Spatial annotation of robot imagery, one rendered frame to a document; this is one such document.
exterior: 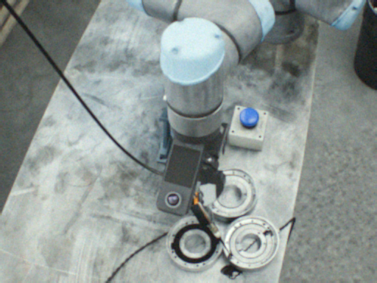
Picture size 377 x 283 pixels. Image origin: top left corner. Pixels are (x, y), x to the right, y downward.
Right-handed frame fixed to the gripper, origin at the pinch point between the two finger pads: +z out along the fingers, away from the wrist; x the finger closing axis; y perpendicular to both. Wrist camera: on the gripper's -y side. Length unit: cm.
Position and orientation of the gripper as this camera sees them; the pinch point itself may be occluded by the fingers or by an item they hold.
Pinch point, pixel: (195, 203)
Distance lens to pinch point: 81.9
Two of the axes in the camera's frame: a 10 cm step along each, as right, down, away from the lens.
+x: -9.6, -2.0, 2.1
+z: 0.5, 6.0, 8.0
